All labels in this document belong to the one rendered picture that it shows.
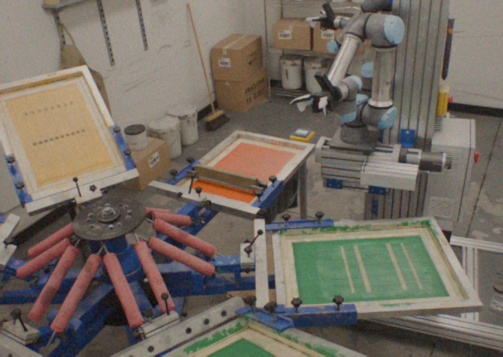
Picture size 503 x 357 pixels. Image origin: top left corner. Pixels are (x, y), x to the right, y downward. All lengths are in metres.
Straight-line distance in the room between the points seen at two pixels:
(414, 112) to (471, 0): 3.24
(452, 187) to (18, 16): 3.23
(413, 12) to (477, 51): 3.44
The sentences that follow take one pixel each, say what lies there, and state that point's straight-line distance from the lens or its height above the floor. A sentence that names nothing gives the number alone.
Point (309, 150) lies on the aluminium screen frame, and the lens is 3.07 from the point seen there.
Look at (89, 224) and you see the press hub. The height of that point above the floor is 1.31.
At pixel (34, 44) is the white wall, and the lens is 4.28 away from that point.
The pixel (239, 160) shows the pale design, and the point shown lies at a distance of 3.07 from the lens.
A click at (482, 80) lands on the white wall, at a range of 6.00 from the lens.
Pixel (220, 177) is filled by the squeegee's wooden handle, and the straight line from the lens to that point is 2.79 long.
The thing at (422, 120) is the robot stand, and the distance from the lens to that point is 2.68.
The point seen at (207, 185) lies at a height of 0.96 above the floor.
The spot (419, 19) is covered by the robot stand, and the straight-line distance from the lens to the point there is 2.53.
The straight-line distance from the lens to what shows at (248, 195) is 2.73.
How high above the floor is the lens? 2.45
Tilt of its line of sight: 30 degrees down
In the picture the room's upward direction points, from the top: 5 degrees counter-clockwise
